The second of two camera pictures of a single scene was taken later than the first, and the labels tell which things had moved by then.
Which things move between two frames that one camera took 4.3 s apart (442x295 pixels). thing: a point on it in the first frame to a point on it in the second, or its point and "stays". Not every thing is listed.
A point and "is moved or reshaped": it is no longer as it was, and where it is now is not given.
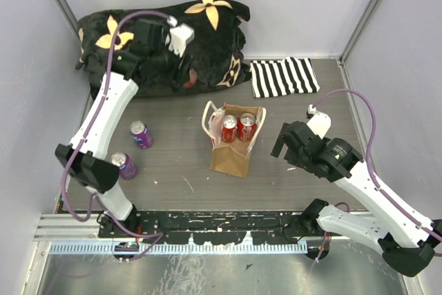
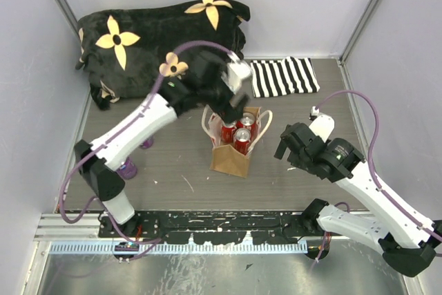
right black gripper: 290,157 stays
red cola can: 193,77 is moved or reshaped
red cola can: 228,128 stays
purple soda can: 127,170 stays
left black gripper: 179,77 to 225,110
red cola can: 246,127 stays
